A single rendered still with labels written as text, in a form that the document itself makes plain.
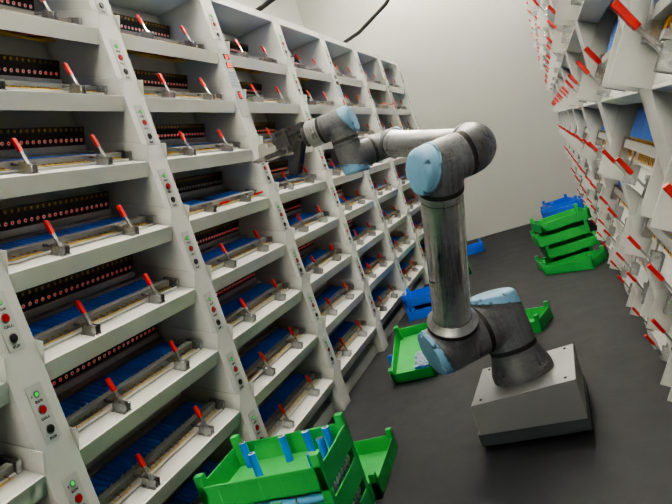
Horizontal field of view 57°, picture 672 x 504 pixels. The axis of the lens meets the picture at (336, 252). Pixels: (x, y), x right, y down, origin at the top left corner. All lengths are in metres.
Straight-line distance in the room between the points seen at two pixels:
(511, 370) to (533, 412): 0.14
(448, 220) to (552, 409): 0.65
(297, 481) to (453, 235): 0.71
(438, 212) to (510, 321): 0.50
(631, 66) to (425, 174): 0.71
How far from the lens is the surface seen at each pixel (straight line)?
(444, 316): 1.76
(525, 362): 1.93
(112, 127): 1.98
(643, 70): 0.87
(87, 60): 2.03
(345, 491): 1.40
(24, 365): 1.42
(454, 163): 1.49
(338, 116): 2.01
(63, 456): 1.45
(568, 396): 1.87
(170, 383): 1.73
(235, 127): 2.55
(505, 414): 1.91
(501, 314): 1.90
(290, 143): 2.09
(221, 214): 2.15
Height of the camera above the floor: 0.89
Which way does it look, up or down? 6 degrees down
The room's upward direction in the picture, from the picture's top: 19 degrees counter-clockwise
